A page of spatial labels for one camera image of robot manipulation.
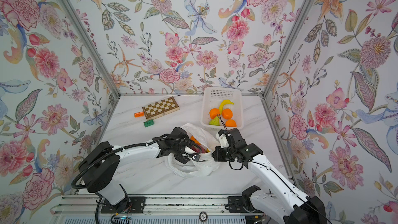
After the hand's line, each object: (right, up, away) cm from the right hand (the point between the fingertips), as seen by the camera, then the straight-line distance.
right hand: (211, 154), depth 79 cm
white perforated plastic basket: (+5, +33, +47) cm, 58 cm away
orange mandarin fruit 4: (-8, +6, +3) cm, 10 cm away
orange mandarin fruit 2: (+13, +20, +26) cm, 35 cm away
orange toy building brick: (-49, +19, +32) cm, 61 cm away
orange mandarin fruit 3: (+14, +14, +23) cm, 30 cm away
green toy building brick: (-40, +13, +25) cm, 49 cm away
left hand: (-9, 0, +8) cm, 12 cm away
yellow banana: (+11, +27, +35) cm, 45 cm away
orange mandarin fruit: (+3, +20, +25) cm, 32 cm away
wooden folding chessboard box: (-34, +23, +31) cm, 52 cm away
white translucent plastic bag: (-9, -9, +3) cm, 13 cm away
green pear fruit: (+4, +15, +19) cm, 25 cm away
